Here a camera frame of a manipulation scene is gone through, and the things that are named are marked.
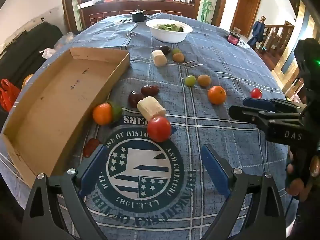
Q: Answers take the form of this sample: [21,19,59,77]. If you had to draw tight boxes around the clear plastic bag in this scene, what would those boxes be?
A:
[54,32,75,49]

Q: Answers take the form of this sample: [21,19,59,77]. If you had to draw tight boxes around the red jujube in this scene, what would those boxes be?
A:
[141,84,160,96]
[128,91,145,108]
[82,138,102,158]

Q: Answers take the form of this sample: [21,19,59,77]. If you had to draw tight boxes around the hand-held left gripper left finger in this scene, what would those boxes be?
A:
[21,144,110,240]

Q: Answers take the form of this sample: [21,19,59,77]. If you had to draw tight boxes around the wooden counter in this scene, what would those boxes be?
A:
[75,0,198,28]

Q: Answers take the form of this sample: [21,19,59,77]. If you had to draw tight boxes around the white bowl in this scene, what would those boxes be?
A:
[146,19,193,43]

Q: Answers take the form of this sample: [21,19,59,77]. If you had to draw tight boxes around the wooden stair railing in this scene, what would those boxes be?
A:
[260,21,295,63]

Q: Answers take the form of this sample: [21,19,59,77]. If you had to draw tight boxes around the red black small box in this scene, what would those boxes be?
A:
[227,27,242,46]

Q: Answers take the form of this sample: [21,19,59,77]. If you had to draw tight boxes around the blue hanging garment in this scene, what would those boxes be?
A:
[247,16,267,49]

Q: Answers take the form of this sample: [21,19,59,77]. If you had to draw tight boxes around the person's right hand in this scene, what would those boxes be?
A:
[285,154,320,203]

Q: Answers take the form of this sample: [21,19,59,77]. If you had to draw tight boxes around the wooden door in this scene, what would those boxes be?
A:
[231,0,262,38]

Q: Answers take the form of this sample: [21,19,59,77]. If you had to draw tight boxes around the yellow food box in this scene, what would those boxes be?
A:
[21,74,34,90]

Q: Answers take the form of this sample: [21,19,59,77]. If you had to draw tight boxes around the green lime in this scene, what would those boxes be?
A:
[108,101,123,123]

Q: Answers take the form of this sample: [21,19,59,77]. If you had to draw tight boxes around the peeled sugarcane chunk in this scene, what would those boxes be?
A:
[137,96,167,122]
[152,50,167,67]

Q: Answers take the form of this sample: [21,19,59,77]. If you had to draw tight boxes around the black pot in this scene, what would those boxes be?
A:
[129,9,147,22]

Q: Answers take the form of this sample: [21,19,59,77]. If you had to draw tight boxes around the shallow cardboard box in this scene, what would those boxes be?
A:
[0,47,130,189]

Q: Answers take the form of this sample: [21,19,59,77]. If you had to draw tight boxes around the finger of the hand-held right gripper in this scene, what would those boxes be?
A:
[228,106,275,132]
[243,97,304,113]

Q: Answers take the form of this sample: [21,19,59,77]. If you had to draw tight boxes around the red plastic bag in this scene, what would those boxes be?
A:
[0,79,22,112]

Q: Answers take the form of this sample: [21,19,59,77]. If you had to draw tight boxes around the green leafy vegetables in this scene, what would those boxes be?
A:
[156,23,184,32]

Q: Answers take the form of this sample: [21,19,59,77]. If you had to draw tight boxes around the orange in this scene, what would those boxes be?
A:
[93,103,113,126]
[207,86,227,105]

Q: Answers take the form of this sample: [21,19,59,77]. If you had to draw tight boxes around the white plastic bag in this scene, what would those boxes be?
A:
[39,48,57,59]

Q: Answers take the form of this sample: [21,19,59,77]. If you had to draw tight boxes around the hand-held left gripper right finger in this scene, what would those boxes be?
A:
[201,144,287,240]

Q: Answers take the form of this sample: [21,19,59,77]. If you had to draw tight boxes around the black sofa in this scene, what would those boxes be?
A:
[0,21,64,120]

